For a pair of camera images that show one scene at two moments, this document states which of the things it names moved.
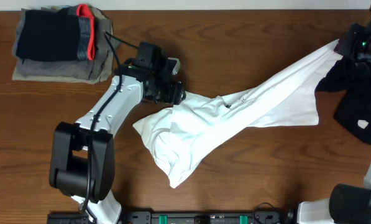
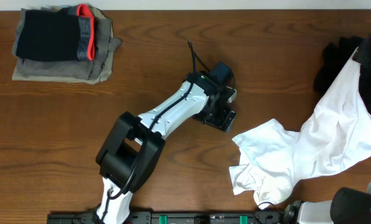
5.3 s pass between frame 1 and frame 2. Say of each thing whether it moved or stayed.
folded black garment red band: stayed
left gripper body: moved
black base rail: stayed
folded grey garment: stayed
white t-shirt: moved
